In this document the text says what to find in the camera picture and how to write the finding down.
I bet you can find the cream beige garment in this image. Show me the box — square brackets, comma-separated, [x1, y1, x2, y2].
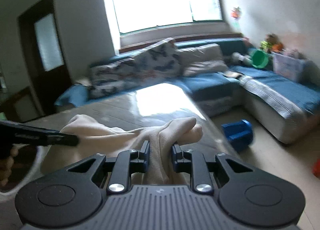
[41, 114, 203, 184]

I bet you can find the person's left hand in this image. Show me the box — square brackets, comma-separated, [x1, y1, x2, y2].
[0, 144, 18, 188]

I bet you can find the blue cushion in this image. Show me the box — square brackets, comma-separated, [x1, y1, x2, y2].
[55, 84, 88, 107]

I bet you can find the blue plastic stool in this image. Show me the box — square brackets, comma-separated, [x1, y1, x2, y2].
[221, 119, 253, 153]

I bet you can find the dark wooden door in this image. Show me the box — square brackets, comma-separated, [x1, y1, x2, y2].
[18, 0, 72, 116]

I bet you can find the butterfly print pillow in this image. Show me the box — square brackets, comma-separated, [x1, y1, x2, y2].
[89, 38, 182, 99]

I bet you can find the beige cushion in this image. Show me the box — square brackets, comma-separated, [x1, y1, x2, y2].
[176, 43, 228, 77]

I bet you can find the teal blue sofa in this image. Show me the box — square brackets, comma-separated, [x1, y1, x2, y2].
[55, 37, 320, 145]

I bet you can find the green plastic bucket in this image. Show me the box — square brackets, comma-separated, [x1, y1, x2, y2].
[248, 48, 270, 69]

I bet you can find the clear plastic storage box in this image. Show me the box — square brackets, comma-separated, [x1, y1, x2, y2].
[272, 52, 311, 83]

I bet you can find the plush toy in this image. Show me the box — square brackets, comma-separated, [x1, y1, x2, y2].
[260, 34, 284, 54]

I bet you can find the orange wall decoration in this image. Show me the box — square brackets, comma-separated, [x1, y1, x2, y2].
[231, 7, 241, 21]

